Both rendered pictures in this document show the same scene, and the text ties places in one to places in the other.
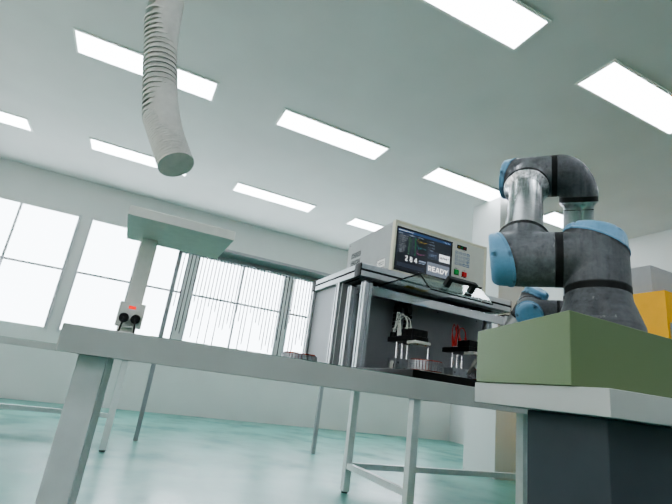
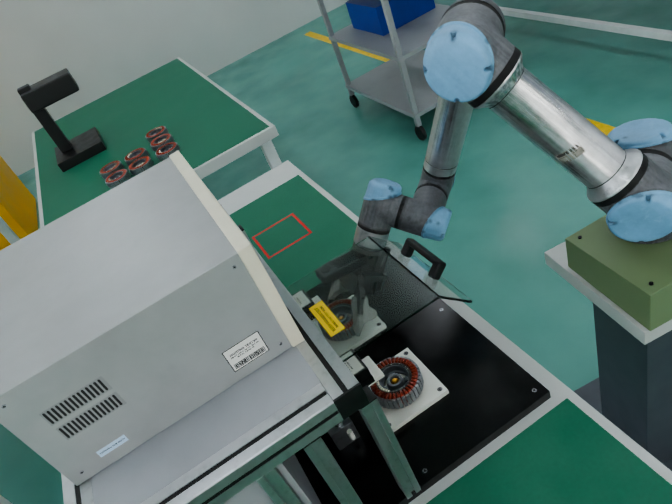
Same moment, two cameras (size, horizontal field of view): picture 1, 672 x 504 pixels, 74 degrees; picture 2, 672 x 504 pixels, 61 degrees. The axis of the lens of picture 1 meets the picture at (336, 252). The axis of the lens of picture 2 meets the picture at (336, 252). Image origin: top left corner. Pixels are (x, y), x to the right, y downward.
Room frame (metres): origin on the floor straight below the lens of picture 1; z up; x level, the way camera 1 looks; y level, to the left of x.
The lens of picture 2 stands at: (1.32, 0.42, 1.73)
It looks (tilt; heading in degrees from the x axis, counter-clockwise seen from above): 36 degrees down; 280
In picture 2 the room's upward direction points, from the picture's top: 24 degrees counter-clockwise
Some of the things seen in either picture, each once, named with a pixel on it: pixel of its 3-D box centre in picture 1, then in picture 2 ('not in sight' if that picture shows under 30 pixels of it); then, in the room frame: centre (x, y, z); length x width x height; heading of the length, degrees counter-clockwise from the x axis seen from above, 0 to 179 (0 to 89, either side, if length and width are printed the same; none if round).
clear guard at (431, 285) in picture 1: (430, 294); (357, 305); (1.45, -0.33, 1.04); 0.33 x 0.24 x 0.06; 23
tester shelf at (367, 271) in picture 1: (407, 296); (174, 344); (1.78, -0.32, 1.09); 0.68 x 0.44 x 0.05; 113
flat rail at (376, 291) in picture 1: (440, 306); not in sight; (1.58, -0.40, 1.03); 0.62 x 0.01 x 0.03; 113
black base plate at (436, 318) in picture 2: (452, 384); (366, 363); (1.50, -0.44, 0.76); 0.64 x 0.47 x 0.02; 113
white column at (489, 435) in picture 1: (496, 329); not in sight; (5.45, -2.09, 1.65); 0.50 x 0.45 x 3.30; 23
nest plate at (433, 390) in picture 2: not in sight; (398, 389); (1.44, -0.33, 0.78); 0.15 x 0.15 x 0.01; 23
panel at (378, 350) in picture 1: (413, 338); (245, 380); (1.72, -0.34, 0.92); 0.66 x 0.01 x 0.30; 113
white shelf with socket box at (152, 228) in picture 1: (165, 287); not in sight; (1.67, 0.62, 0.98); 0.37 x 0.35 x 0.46; 113
